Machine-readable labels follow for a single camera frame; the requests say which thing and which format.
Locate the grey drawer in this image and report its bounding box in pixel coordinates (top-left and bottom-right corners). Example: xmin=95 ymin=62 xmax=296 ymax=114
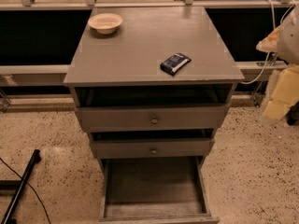
xmin=90 ymin=138 xmax=215 ymax=159
xmin=75 ymin=105 xmax=229 ymax=133
xmin=98 ymin=157 xmax=219 ymax=224

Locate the white cable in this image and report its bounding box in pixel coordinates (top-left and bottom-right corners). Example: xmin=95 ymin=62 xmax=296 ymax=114
xmin=239 ymin=0 xmax=299 ymax=86

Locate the black metal stand leg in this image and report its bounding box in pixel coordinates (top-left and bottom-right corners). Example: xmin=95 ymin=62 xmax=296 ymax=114
xmin=1 ymin=149 xmax=41 ymax=224

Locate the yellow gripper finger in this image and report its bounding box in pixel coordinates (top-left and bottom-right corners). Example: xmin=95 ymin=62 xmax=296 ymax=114
xmin=256 ymin=26 xmax=280 ymax=52

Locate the thin black floor cable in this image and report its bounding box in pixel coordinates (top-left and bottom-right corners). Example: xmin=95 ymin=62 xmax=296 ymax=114
xmin=0 ymin=158 xmax=52 ymax=224

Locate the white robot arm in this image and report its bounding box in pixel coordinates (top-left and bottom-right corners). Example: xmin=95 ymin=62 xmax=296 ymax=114
xmin=256 ymin=6 xmax=299 ymax=119

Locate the grey bottom drawer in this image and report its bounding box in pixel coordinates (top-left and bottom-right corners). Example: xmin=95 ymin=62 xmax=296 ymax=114
xmin=98 ymin=157 xmax=219 ymax=224

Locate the grey middle drawer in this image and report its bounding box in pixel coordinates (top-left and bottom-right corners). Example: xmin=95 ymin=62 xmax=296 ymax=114
xmin=90 ymin=138 xmax=215 ymax=159

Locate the grey top drawer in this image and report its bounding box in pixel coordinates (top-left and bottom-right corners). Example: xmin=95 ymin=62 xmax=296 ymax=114
xmin=75 ymin=105 xmax=229 ymax=133

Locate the grey wooden drawer cabinet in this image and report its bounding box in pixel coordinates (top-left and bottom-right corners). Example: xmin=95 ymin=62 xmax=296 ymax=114
xmin=63 ymin=6 xmax=245 ymax=173

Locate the cream ceramic bowl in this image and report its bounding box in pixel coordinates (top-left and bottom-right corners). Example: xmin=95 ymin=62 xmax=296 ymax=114
xmin=88 ymin=13 xmax=123 ymax=35

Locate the black cart base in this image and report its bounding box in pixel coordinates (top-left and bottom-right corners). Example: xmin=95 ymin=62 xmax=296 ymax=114
xmin=286 ymin=102 xmax=299 ymax=126

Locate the metal railing frame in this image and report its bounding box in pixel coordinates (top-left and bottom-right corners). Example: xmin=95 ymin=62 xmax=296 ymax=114
xmin=0 ymin=0 xmax=299 ymax=114

